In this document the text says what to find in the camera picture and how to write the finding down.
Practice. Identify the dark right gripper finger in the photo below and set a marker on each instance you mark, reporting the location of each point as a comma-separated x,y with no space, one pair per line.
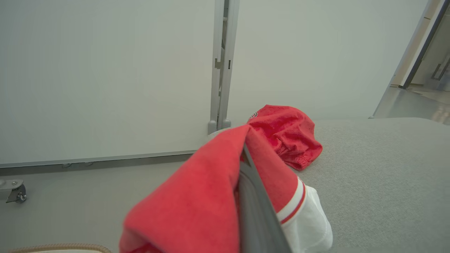
256,218

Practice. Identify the red garment with white cuff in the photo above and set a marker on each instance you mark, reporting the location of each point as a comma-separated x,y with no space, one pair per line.
197,196

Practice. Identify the red shorts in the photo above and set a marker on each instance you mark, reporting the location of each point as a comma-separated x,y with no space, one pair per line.
288,133

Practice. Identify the wicker laundry basket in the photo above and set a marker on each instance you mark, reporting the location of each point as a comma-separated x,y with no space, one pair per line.
70,247

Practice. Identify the black caster wheel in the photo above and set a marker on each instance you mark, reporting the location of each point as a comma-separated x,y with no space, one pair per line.
18,196

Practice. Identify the grey partition foot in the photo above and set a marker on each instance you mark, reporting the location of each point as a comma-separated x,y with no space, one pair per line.
10,184

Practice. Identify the grey partition bottom rail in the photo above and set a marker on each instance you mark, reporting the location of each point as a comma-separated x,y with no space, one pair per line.
88,160

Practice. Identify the dark door frame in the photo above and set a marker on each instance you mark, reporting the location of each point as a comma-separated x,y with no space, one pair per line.
422,42

